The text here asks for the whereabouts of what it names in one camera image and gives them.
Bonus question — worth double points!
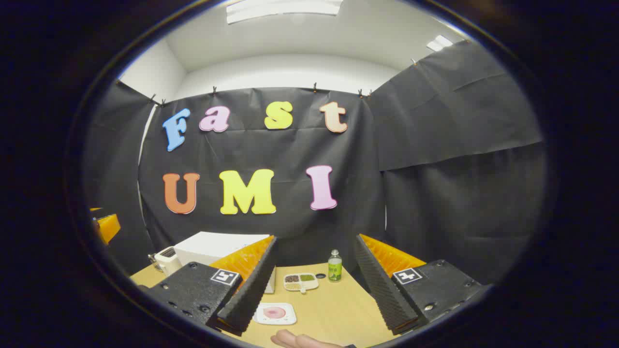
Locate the white divided bean dish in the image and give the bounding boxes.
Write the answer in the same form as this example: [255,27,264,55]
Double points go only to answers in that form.
[283,273,320,294]

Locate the cream toaster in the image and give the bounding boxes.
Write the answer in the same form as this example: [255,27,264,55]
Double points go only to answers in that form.
[154,246,183,277]

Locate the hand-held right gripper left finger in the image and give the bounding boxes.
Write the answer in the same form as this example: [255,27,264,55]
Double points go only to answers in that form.
[139,235,279,337]

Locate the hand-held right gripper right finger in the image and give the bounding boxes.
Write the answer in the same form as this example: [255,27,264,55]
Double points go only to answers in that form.
[354,234,485,336]

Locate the small ceiling light panel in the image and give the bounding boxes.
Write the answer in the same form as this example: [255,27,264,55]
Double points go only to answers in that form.
[426,34,454,52]

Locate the long ceiling light panel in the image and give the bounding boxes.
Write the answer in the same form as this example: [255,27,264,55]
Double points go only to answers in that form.
[226,0,343,24]

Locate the white microwave oven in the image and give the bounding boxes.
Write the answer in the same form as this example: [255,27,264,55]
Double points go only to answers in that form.
[174,232,277,294]

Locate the white square plate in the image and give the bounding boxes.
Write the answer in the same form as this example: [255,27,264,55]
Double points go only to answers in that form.
[252,303,297,325]

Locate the green label drink bottle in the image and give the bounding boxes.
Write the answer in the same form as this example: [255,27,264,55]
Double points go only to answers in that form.
[328,249,343,282]

